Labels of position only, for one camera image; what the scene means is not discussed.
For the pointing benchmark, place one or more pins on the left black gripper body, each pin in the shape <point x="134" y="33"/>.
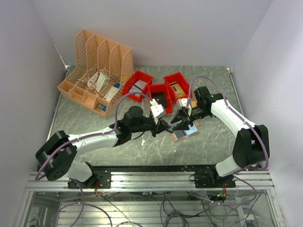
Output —
<point x="154" y="127"/>

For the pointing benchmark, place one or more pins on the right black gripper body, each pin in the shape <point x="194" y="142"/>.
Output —
<point x="190" y="118"/>

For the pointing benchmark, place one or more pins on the black VIP card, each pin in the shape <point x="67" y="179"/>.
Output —
<point x="179" y="134"/>

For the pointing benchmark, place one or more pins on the tan leather card holder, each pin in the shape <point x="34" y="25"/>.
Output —
<point x="193" y="130"/>

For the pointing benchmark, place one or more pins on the gold striped card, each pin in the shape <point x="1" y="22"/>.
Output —
<point x="178" y="90"/>

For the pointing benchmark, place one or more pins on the red bin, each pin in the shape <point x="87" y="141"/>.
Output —
<point x="138" y="75"/>
<point x="160" y="92"/>
<point x="179" y="78"/>

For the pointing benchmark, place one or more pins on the orange patterned card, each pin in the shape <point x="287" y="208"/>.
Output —
<point x="193" y="103"/>

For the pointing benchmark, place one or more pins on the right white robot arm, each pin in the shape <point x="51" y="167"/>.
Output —
<point x="251" y="141"/>

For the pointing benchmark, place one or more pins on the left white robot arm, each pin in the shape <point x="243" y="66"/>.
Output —
<point x="57" y="156"/>

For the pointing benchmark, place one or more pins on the red white box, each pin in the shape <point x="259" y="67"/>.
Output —
<point x="110" y="93"/>

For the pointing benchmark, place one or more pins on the blue capped bottle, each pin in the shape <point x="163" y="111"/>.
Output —
<point x="101" y="107"/>

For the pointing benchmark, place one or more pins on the green white box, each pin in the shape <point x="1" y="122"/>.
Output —
<point x="101" y="82"/>

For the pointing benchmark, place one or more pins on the white labelled packet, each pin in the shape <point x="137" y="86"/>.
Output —
<point x="92" y="80"/>

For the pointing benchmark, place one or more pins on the peach mesh file organizer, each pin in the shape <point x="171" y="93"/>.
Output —
<point x="103" y="68"/>

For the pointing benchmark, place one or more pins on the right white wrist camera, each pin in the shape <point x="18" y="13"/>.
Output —
<point x="184" y="104"/>

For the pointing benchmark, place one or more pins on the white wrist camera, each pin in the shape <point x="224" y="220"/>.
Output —
<point x="184" y="104"/>
<point x="157" y="110"/>

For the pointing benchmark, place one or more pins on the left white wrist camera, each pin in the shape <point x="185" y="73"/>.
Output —
<point x="157" y="110"/>

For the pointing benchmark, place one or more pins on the aluminium rail frame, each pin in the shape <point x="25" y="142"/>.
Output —
<point x="156" y="199"/>

